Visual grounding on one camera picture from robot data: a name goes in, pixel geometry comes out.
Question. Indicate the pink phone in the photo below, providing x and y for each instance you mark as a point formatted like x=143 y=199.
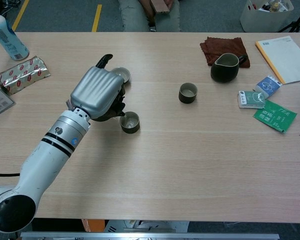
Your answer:
x=161 y=6

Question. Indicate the grey-green tea packet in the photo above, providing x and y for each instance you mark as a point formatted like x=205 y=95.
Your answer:
x=250 y=100

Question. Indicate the aluminium rail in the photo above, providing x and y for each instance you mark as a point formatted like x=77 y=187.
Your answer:
x=140 y=236

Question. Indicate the white notebook with yellow edge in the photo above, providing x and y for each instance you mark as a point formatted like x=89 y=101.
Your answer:
x=287 y=60

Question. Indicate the grey-green shallow tea bowl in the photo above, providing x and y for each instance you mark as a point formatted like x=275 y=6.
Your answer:
x=124 y=72

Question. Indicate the white storage bin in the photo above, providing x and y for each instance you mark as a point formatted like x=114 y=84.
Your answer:
x=265 y=21

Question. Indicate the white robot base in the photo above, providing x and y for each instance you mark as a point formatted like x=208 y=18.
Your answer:
x=145 y=225

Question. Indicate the dark ceramic pouring pitcher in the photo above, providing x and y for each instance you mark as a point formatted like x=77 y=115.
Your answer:
x=223 y=73

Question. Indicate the blue and white tea packet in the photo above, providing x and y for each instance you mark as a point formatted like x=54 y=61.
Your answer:
x=267 y=86

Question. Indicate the silver and black left robot hand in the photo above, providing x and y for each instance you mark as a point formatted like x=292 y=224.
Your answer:
x=97 y=90

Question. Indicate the gold foil bag red print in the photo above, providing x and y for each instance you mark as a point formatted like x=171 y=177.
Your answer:
x=22 y=75

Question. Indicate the black tripod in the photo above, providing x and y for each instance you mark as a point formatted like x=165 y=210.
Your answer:
x=293 y=25

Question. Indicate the seated person in grey trousers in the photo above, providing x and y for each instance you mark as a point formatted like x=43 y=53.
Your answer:
x=132 y=20

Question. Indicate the brown folded cloth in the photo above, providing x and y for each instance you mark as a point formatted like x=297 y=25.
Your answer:
x=222 y=46

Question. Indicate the green tea sachet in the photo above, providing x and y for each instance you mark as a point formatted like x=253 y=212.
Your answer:
x=277 y=116

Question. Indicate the clear plastic bottle blue label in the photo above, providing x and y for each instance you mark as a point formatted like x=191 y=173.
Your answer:
x=7 y=37

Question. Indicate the orange object under table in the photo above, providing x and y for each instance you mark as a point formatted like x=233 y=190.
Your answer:
x=90 y=225

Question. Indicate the dark ceramic tea cup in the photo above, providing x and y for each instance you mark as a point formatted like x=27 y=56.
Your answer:
x=187 y=99
x=130 y=129

